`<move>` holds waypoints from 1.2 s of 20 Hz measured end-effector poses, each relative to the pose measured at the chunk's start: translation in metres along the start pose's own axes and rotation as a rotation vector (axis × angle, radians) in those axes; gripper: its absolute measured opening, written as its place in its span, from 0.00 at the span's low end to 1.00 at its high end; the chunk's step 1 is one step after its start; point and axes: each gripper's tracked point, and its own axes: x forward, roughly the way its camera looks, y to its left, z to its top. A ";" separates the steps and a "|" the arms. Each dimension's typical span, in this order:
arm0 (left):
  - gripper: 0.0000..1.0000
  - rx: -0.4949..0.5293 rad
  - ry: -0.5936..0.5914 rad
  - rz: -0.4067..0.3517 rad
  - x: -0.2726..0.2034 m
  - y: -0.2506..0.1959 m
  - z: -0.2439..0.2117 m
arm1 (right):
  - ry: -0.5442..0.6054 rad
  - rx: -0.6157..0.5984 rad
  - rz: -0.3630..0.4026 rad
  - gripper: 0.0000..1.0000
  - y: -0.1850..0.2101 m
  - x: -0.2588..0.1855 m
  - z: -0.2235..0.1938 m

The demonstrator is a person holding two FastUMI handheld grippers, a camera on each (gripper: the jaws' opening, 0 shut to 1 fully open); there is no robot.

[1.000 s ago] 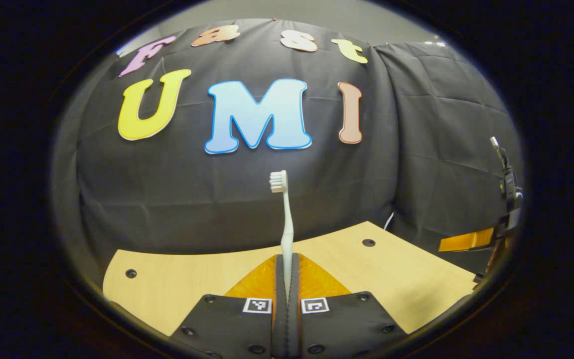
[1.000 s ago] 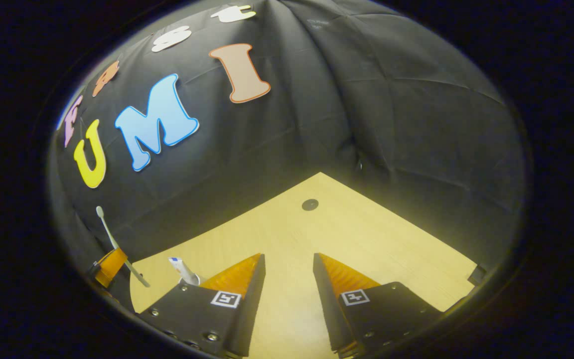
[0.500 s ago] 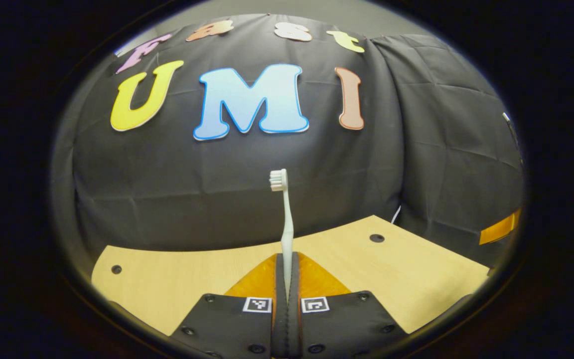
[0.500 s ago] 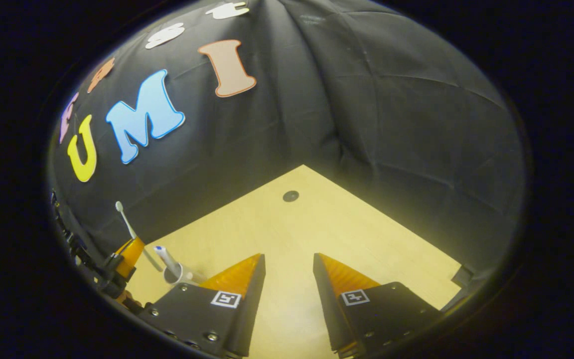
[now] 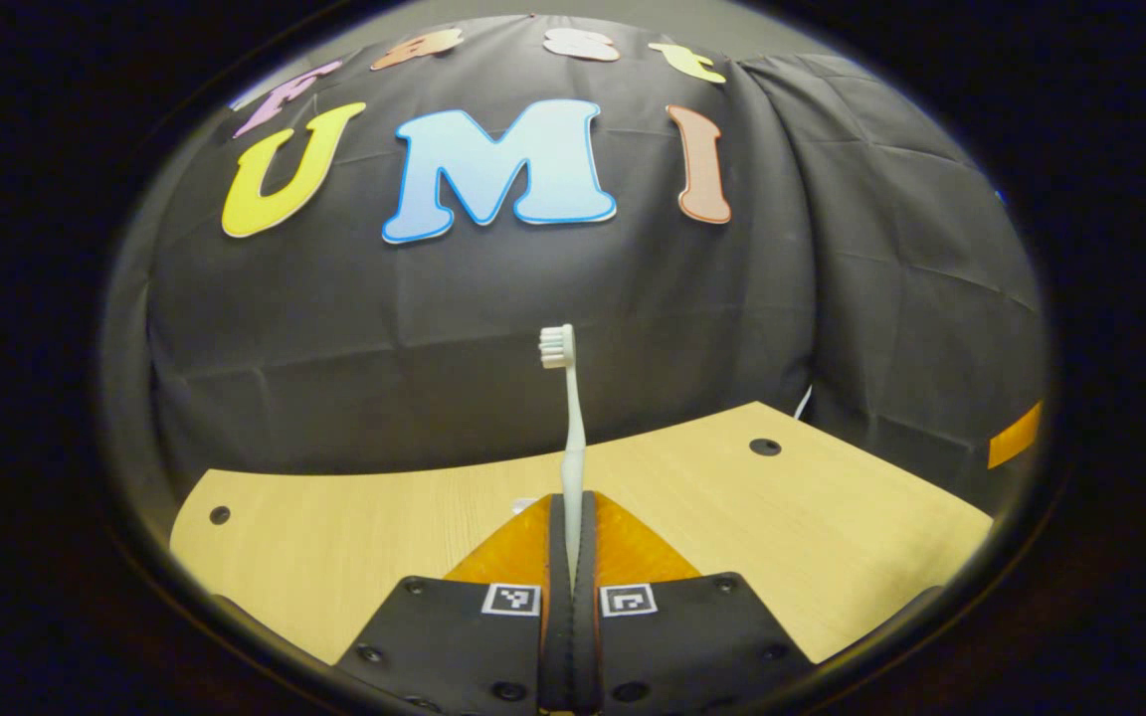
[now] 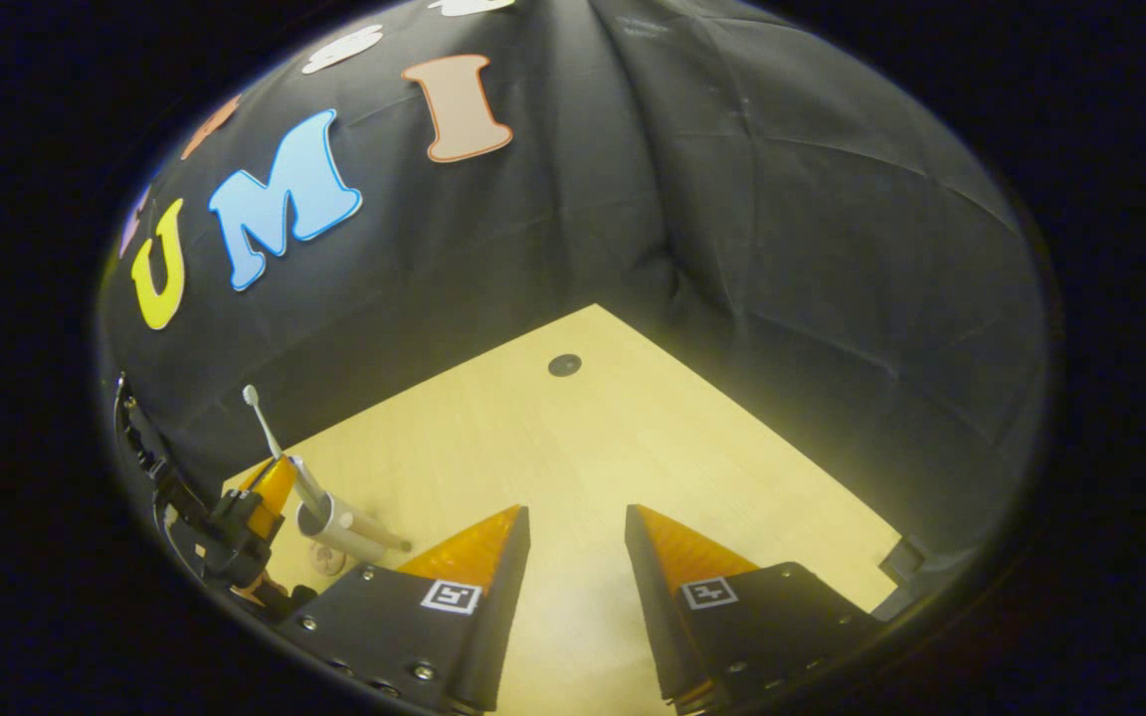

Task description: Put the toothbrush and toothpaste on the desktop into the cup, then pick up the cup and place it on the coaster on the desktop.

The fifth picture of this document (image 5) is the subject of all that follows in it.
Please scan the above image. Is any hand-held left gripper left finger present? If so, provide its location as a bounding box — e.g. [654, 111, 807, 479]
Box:
[334, 492, 574, 716]

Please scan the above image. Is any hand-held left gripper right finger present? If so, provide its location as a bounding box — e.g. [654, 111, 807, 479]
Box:
[570, 490, 818, 716]

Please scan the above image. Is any pale green toothbrush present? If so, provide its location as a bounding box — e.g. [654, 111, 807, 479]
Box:
[538, 324, 589, 588]

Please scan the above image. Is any light wooden desktop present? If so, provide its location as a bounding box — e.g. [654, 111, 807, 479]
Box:
[168, 401, 994, 716]

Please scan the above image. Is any black backdrop cloth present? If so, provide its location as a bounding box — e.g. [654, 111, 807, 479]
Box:
[100, 12, 1050, 518]

